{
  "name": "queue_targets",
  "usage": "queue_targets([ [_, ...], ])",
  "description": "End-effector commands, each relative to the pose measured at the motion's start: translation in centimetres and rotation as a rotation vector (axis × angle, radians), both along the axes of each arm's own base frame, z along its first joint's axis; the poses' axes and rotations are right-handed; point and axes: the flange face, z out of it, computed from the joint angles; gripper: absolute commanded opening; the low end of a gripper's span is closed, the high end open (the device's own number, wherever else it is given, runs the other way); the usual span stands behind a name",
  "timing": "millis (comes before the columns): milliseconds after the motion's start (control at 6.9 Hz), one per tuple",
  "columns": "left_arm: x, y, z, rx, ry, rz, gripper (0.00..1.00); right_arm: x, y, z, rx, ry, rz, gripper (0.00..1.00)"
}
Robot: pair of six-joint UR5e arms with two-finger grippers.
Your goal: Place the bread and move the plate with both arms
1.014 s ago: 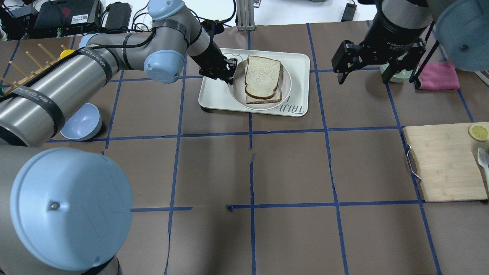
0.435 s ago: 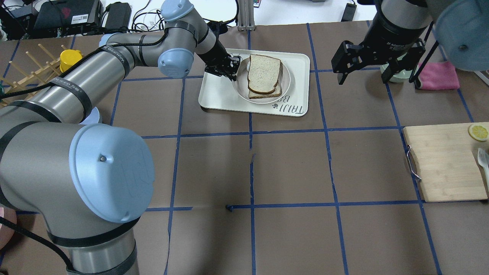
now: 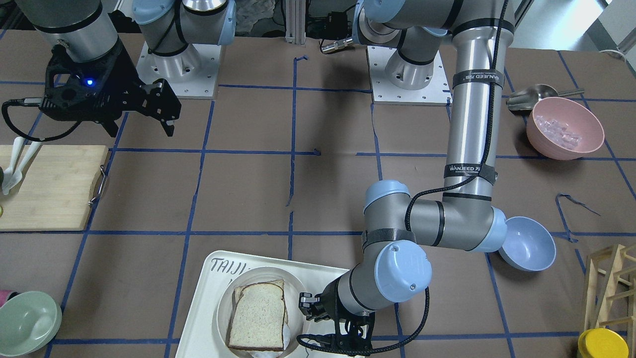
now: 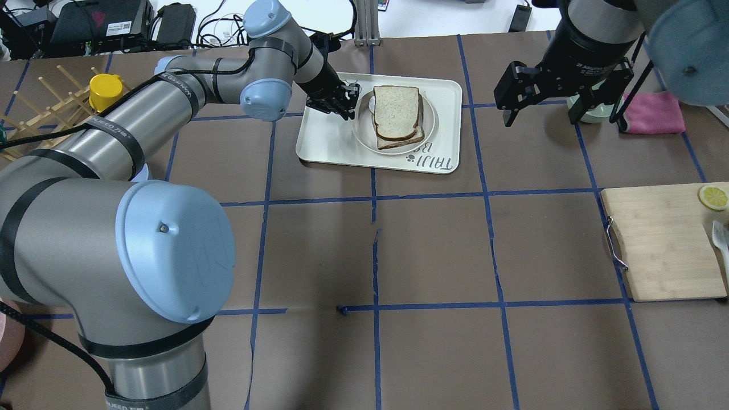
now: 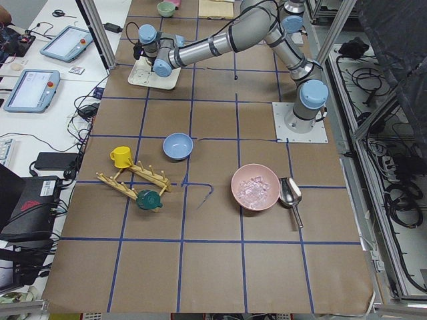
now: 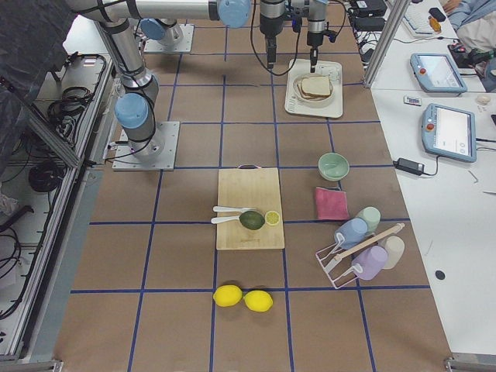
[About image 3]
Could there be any metal scoop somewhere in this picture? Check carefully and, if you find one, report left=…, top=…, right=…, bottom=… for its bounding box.
left=506, top=84, right=585, bottom=112

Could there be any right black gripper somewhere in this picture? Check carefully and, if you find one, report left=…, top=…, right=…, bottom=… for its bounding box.
left=39, top=39, right=181, bottom=137

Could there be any yellow cup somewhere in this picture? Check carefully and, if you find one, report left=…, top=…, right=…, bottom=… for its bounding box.
left=576, top=328, right=630, bottom=358

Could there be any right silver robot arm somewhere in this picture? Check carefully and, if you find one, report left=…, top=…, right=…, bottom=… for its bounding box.
left=1, top=0, right=237, bottom=142

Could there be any bread slice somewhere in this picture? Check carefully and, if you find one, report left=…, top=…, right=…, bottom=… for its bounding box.
left=229, top=283, right=286, bottom=351
left=233, top=279, right=289, bottom=324

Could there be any pink cloth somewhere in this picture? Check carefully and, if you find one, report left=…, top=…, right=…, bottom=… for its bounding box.
left=0, top=289, right=19, bottom=307

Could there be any green bowl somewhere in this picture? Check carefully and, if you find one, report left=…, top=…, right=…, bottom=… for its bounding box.
left=0, top=291, right=62, bottom=357

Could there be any bread slice on plate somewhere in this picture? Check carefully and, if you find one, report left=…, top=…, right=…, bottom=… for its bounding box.
left=233, top=279, right=289, bottom=324

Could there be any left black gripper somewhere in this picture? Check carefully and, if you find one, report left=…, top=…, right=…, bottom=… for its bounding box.
left=296, top=291, right=375, bottom=356

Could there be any white plastic spoon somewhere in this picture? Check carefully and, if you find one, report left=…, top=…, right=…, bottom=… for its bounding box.
left=1, top=137, right=42, bottom=195

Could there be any cream bear tray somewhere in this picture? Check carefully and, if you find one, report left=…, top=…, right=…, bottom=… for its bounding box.
left=176, top=250, right=346, bottom=358

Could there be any wooden cup rack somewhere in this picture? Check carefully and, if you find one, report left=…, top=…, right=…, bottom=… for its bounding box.
left=582, top=244, right=635, bottom=338

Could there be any wooden cutting board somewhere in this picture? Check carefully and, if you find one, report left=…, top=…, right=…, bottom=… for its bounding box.
left=0, top=145, right=108, bottom=232

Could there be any pink bowl with ice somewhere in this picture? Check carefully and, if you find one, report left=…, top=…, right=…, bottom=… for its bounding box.
left=526, top=97, right=606, bottom=160

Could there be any blue bowl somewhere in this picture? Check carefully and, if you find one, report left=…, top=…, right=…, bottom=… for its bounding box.
left=498, top=217, right=557, bottom=272

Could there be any white round plate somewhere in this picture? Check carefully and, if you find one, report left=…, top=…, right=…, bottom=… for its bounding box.
left=216, top=267, right=311, bottom=358

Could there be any fried egg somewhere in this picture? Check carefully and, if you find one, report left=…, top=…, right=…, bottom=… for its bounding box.
left=248, top=323, right=291, bottom=358

